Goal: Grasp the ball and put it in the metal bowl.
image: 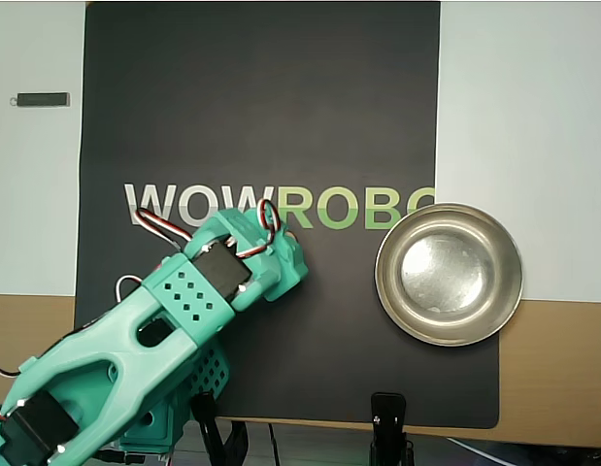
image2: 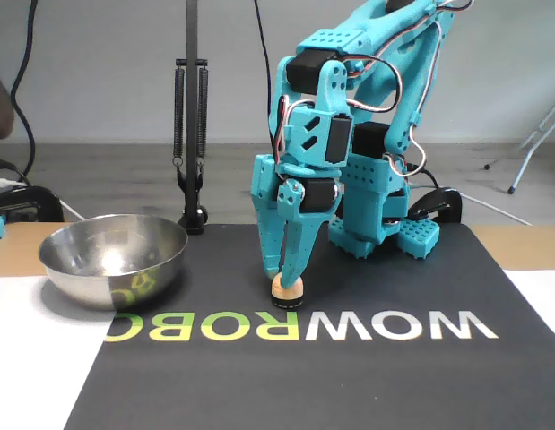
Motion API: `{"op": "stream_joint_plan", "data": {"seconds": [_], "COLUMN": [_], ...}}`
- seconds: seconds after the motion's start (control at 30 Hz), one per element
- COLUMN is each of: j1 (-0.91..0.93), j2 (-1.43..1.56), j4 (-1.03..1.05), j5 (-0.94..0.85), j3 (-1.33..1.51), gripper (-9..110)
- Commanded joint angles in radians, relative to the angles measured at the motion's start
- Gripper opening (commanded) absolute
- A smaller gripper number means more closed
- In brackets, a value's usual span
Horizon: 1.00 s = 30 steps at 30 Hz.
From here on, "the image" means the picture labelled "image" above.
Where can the metal bowl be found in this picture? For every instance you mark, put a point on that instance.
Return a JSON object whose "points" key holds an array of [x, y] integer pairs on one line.
{"points": [[450, 272]]}

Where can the black mat with WOWROBO print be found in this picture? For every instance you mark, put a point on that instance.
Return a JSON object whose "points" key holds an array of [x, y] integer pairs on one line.
{"points": [[280, 97]]}

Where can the teal robot arm with base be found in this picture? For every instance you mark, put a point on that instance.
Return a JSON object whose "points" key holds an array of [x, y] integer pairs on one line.
{"points": [[76, 349]]}

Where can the black table clamp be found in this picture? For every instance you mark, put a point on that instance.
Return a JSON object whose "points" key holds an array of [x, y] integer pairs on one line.
{"points": [[203, 412]]}

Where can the black USB stick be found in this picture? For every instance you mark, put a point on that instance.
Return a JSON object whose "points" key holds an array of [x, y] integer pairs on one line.
{"points": [[43, 99]]}

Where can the teal gripper, black servo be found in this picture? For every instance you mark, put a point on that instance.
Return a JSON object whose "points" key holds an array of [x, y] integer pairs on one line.
{"points": [[294, 262]]}

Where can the white paper sheet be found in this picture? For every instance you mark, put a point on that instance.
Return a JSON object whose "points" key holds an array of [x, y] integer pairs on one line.
{"points": [[523, 145]]}

